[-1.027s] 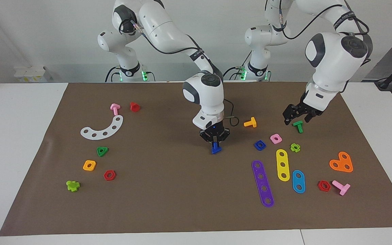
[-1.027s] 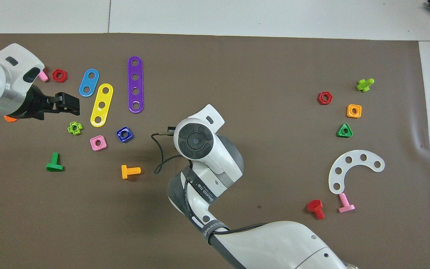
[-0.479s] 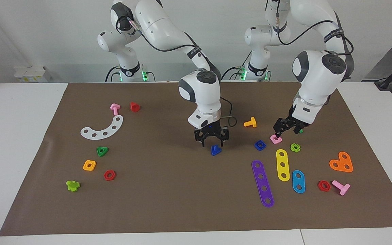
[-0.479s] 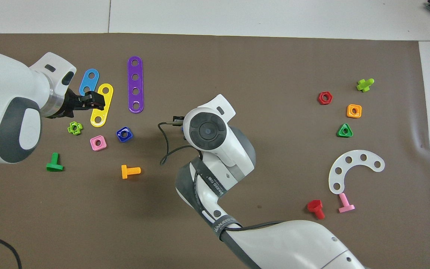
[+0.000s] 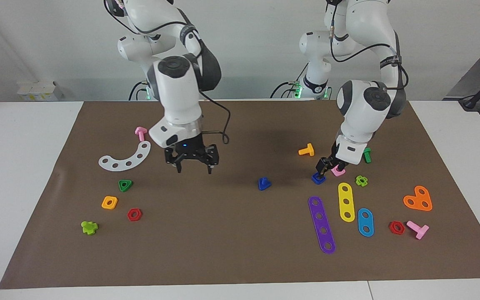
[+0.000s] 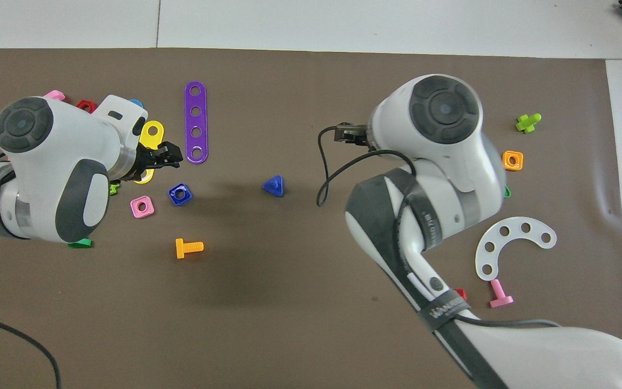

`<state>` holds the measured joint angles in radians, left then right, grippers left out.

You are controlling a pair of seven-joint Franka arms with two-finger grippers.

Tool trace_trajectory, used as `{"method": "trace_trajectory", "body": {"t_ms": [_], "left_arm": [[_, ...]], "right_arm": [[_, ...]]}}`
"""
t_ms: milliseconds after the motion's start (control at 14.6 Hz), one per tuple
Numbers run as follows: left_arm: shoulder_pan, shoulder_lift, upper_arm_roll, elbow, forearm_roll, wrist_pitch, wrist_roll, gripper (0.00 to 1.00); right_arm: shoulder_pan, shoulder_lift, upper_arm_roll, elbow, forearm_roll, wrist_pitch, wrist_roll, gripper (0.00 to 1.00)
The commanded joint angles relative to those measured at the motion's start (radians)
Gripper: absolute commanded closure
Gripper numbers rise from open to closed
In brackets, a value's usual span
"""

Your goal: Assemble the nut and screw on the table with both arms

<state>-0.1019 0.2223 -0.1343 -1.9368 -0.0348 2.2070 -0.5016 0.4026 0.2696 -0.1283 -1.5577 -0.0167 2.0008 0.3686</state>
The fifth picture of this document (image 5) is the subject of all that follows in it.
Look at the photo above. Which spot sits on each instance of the white curved hole plate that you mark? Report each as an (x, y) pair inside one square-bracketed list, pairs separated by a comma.
[(121, 165)]

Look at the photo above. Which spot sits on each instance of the blue square plastic nut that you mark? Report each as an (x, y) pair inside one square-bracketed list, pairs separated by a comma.
[(321, 181)]

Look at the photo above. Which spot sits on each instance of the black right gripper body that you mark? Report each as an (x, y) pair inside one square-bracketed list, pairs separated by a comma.
[(190, 152)]

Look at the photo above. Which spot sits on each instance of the orange square plastic nut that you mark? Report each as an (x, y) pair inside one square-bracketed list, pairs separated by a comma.
[(114, 204)]

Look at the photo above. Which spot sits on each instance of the brown paper table mat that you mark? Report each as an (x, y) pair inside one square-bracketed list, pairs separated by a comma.
[(231, 216)]

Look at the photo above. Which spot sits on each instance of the blue triangle head screw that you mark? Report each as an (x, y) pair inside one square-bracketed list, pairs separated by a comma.
[(263, 184)]

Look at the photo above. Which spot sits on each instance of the pink plastic screw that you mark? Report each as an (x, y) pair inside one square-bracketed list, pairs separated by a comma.
[(420, 230), (141, 132)]

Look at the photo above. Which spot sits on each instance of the blue two-hole strip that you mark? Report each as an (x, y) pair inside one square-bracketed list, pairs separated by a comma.
[(365, 222)]

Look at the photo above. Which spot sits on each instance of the orange heart hole plate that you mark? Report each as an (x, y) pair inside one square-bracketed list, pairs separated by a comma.
[(418, 200)]

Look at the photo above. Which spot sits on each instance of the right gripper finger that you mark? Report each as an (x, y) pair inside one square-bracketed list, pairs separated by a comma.
[(178, 166), (210, 166)]

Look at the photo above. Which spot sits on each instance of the lime cross plastic nut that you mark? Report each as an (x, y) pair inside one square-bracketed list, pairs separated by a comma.
[(358, 181)]

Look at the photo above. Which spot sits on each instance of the green triangle plastic nut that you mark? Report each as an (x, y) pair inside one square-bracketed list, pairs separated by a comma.
[(128, 186)]

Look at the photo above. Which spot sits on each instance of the lime cross head screw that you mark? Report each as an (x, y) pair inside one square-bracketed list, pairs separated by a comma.
[(89, 228)]

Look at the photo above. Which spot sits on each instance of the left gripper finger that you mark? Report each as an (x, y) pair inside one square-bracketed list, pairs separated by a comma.
[(340, 167), (322, 166)]

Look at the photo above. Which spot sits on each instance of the orange plastic screw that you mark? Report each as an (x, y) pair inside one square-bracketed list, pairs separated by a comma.
[(308, 150)]

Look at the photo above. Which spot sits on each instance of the red hexagon plastic nut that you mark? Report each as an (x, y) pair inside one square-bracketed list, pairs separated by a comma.
[(391, 228), (138, 216)]

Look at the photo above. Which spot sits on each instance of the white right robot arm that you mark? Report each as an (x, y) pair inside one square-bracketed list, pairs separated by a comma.
[(177, 96)]

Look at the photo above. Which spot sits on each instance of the green plastic screw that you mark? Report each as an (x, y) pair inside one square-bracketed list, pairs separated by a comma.
[(368, 156)]

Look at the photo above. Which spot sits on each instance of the pink square plastic nut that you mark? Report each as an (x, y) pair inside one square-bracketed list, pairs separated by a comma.
[(339, 173)]

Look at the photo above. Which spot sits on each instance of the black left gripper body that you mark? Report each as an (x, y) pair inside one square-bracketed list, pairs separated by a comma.
[(332, 156)]

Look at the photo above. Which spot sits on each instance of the purple four-hole strip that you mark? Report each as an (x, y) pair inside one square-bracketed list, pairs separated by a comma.
[(321, 223)]

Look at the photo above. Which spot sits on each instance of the yellow three-hole strip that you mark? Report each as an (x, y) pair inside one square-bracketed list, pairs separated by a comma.
[(346, 195)]

